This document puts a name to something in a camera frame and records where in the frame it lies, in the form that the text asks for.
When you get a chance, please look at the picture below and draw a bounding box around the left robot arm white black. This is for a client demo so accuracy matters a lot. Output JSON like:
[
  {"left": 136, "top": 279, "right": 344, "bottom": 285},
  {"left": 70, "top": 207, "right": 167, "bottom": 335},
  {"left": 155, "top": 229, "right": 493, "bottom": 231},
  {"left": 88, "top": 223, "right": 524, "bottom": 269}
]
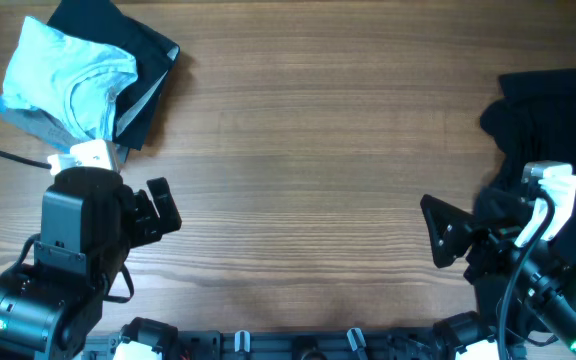
[{"left": 0, "top": 167, "right": 182, "bottom": 359}]

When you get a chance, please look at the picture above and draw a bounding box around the folded grey garment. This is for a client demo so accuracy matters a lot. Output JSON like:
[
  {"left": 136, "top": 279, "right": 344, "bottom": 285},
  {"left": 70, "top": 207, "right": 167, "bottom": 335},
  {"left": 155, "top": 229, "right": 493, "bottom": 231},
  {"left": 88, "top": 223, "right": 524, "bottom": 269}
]
[{"left": 0, "top": 109, "right": 80, "bottom": 153}]

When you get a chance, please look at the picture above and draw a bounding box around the light blue t-shirt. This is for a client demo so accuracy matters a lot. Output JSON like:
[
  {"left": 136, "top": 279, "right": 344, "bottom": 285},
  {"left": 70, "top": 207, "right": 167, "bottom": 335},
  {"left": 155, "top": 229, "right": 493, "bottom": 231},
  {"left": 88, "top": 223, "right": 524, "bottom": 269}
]
[{"left": 1, "top": 16, "right": 132, "bottom": 141}]

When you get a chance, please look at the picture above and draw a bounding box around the black garment pile right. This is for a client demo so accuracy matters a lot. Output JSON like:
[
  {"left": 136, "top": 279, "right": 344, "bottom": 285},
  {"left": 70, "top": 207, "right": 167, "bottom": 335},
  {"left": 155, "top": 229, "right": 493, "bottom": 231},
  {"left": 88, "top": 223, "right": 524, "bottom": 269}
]
[{"left": 480, "top": 68, "right": 576, "bottom": 263}]

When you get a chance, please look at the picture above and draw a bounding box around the folded black garment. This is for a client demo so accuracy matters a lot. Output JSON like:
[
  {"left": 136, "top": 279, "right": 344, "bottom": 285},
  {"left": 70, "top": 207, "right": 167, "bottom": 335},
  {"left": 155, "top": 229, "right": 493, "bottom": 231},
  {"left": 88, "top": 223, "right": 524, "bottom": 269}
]
[{"left": 48, "top": 0, "right": 180, "bottom": 150}]

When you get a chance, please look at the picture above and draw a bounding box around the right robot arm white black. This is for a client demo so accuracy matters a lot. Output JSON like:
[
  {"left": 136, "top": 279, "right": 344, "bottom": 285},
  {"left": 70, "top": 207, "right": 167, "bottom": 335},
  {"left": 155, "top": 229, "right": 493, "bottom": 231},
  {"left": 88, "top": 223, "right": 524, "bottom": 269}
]
[{"left": 420, "top": 188, "right": 576, "bottom": 354}]

